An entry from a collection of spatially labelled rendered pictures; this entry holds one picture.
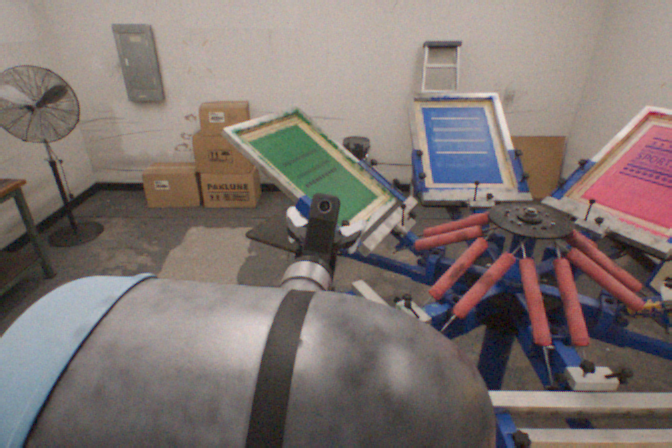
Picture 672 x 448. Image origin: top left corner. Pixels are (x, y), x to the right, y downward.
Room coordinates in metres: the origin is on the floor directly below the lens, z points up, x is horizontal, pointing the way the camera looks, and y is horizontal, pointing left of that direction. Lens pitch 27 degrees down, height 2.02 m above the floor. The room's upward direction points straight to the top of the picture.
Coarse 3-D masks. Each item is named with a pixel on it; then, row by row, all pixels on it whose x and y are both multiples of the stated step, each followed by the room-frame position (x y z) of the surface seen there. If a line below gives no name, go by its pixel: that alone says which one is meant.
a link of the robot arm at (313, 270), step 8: (296, 264) 0.49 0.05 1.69; (304, 264) 0.48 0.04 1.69; (312, 264) 0.49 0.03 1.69; (288, 272) 0.48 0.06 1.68; (296, 272) 0.47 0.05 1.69; (304, 272) 0.46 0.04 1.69; (312, 272) 0.47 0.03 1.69; (320, 272) 0.47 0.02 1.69; (320, 280) 0.46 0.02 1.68; (328, 280) 0.48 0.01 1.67; (328, 288) 0.47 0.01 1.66
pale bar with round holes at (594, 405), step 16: (496, 400) 0.77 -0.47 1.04; (512, 400) 0.77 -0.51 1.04; (528, 400) 0.77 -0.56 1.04; (544, 400) 0.77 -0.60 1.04; (560, 400) 0.77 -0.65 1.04; (576, 400) 0.77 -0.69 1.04; (592, 400) 0.77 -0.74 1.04; (608, 400) 0.77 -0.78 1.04; (624, 400) 0.77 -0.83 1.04; (640, 400) 0.77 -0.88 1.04; (656, 400) 0.77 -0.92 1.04; (512, 416) 0.75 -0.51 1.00; (528, 416) 0.75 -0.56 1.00; (544, 416) 0.75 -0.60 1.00; (560, 416) 0.75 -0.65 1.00; (576, 416) 0.75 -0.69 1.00; (592, 416) 0.75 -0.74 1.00; (608, 416) 0.75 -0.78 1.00; (624, 416) 0.74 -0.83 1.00; (640, 416) 0.74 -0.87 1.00; (656, 416) 0.74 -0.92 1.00
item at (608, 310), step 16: (496, 240) 1.69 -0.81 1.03; (432, 256) 1.50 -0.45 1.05; (480, 256) 1.69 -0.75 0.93; (496, 256) 1.55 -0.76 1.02; (544, 256) 1.59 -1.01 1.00; (432, 272) 1.47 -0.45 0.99; (464, 272) 1.45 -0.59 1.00; (480, 272) 1.42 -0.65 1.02; (544, 272) 1.43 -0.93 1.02; (576, 272) 1.46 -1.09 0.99; (448, 288) 1.27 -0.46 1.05; (496, 288) 1.31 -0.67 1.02; (544, 288) 1.31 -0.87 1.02; (448, 304) 1.21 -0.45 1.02; (480, 304) 1.24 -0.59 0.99; (592, 304) 1.21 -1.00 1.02; (608, 304) 1.18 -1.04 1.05; (448, 320) 1.20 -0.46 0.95; (464, 320) 1.14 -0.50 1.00; (528, 320) 1.15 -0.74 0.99; (608, 320) 1.13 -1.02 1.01; (528, 336) 1.04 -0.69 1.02; (560, 336) 1.02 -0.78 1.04; (528, 352) 1.02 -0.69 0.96
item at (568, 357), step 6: (558, 348) 0.96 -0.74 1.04; (564, 348) 0.96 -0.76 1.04; (570, 348) 0.96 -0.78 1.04; (558, 354) 0.94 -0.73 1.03; (564, 354) 0.94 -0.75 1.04; (570, 354) 0.94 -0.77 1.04; (576, 354) 0.94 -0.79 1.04; (558, 360) 0.94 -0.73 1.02; (564, 360) 0.91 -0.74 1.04; (570, 360) 0.91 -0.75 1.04; (576, 360) 0.91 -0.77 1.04; (582, 360) 0.91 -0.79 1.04; (558, 366) 0.93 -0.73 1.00; (564, 366) 0.90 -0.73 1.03; (570, 366) 0.89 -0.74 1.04; (576, 366) 0.89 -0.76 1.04
